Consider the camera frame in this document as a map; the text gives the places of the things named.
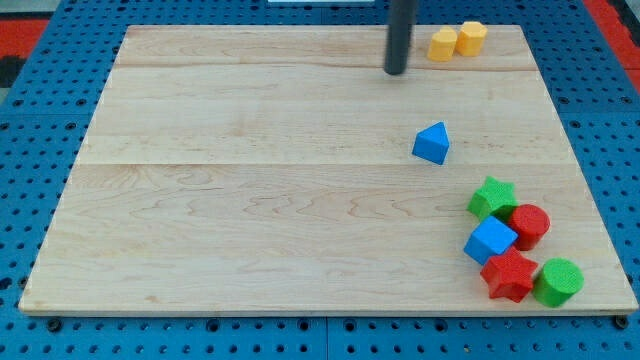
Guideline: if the blue triangle block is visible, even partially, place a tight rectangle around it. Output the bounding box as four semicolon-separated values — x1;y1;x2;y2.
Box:
412;122;450;165

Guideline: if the light wooden board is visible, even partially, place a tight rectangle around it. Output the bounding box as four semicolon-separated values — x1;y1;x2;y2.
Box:
19;25;638;317

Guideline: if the green star block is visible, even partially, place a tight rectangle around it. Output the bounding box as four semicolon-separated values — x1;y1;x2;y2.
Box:
467;176;518;222

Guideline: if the yellow heart block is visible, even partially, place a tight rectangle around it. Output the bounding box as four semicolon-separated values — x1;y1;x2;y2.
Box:
427;26;458;62

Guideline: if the blue cube block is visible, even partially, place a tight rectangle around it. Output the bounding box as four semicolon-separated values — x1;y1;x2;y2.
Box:
463;216;517;265

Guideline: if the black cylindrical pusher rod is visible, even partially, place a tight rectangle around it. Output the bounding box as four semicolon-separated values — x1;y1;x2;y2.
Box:
383;0;418;76

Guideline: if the yellow hexagon block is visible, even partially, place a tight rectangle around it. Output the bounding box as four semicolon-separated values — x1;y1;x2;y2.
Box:
455;21;488;57

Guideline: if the red star block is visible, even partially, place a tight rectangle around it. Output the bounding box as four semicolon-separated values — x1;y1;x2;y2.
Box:
480;247;538;303

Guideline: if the red cylinder block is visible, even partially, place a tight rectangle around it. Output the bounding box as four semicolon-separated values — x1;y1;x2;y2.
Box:
507;204;551;251

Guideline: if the green cylinder block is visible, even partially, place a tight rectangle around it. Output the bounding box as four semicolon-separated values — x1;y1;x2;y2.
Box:
532;257;584;308

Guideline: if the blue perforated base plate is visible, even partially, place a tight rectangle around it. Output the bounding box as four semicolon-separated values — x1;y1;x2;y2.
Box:
1;0;639;359

